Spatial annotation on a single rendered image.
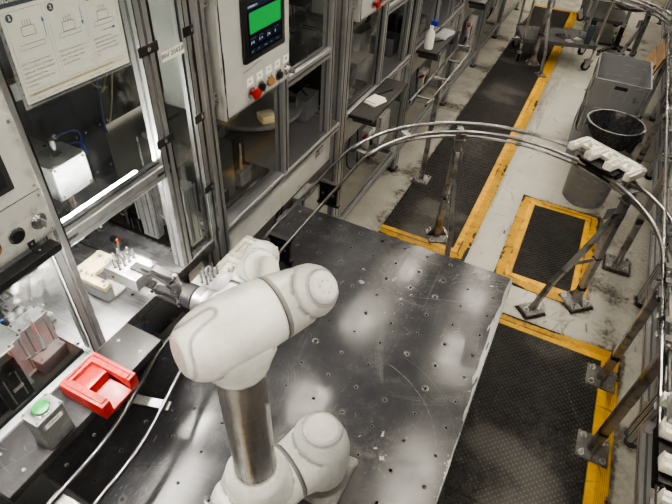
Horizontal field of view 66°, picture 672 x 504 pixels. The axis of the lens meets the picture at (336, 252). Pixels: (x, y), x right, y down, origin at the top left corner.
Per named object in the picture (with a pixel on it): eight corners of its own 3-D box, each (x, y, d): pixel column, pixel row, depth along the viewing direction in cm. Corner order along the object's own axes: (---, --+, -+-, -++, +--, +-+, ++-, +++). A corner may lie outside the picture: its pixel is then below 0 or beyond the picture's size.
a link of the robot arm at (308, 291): (298, 258, 113) (244, 283, 107) (335, 242, 97) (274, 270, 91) (323, 313, 114) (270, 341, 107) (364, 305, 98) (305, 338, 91)
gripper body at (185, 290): (206, 299, 161) (181, 289, 164) (203, 280, 156) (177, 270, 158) (191, 316, 156) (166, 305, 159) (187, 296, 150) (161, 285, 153)
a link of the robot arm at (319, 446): (359, 471, 150) (366, 432, 135) (307, 510, 141) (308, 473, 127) (325, 429, 159) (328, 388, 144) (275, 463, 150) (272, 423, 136)
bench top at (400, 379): (374, 686, 122) (375, 683, 119) (44, 478, 153) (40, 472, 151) (510, 285, 224) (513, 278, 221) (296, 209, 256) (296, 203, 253)
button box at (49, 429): (52, 450, 132) (36, 426, 124) (29, 437, 134) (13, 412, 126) (76, 425, 137) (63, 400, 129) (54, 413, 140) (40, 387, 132)
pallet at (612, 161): (563, 157, 277) (569, 140, 271) (580, 150, 283) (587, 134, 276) (622, 192, 255) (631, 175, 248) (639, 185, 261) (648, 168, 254)
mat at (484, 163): (463, 263, 328) (463, 262, 327) (377, 233, 346) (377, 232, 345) (578, 12, 727) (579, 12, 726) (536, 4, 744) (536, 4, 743)
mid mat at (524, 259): (584, 310, 303) (585, 309, 302) (491, 278, 320) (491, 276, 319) (600, 218, 371) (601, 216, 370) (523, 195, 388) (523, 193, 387)
